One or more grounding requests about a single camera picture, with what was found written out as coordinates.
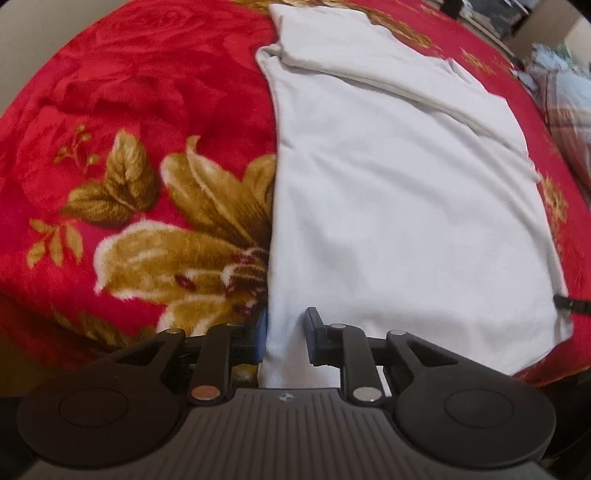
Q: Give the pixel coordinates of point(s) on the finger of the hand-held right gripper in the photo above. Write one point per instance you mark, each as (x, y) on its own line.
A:
(575, 304)

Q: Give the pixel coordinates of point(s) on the plaid quilt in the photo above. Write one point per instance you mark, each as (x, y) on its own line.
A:
(565, 106)

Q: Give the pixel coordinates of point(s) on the white shirt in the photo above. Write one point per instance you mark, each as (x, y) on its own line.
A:
(392, 207)

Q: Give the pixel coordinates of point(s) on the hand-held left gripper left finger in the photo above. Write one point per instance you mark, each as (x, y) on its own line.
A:
(261, 339)

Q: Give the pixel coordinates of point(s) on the red floral blanket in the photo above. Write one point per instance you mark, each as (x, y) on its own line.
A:
(138, 138)

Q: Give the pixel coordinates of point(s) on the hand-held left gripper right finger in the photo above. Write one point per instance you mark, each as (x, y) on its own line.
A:
(312, 344)

